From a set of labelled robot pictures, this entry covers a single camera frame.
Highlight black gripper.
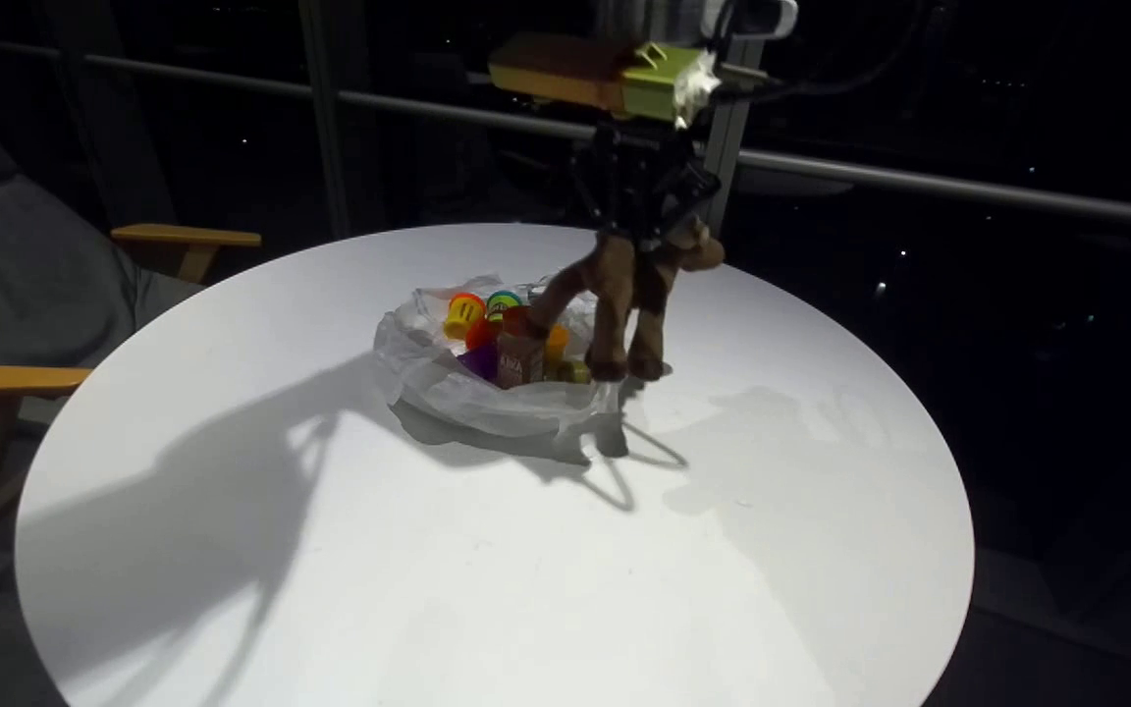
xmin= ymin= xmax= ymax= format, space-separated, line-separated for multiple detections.
xmin=569 ymin=113 xmax=728 ymax=257

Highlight brown moose plush toy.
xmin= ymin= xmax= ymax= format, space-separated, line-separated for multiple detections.
xmin=522 ymin=213 xmax=730 ymax=385

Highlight green tub teal lid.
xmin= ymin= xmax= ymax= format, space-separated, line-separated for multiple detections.
xmin=482 ymin=288 xmax=526 ymax=326

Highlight orange-lid spice jar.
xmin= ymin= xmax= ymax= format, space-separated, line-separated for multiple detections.
xmin=493 ymin=326 xmax=550 ymax=395

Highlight large yellow tub orange lid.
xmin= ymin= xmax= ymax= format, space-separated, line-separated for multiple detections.
xmin=445 ymin=288 xmax=491 ymax=350

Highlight purple shaker container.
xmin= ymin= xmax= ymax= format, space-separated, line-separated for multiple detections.
xmin=458 ymin=342 xmax=504 ymax=385

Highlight white plastic bag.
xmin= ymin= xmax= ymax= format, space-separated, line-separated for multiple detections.
xmin=368 ymin=273 xmax=637 ymax=465

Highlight grey horizontal railing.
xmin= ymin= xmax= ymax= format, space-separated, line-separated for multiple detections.
xmin=0 ymin=33 xmax=1131 ymax=235

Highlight grey chair wooden armrests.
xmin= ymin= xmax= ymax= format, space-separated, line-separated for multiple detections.
xmin=0 ymin=75 xmax=263 ymax=597

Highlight grey window post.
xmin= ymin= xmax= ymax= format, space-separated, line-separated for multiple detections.
xmin=682 ymin=0 xmax=777 ymax=261

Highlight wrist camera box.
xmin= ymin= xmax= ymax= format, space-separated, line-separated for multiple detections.
xmin=482 ymin=33 xmax=728 ymax=135

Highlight dark window post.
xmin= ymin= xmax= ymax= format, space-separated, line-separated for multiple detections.
xmin=294 ymin=0 xmax=362 ymax=243

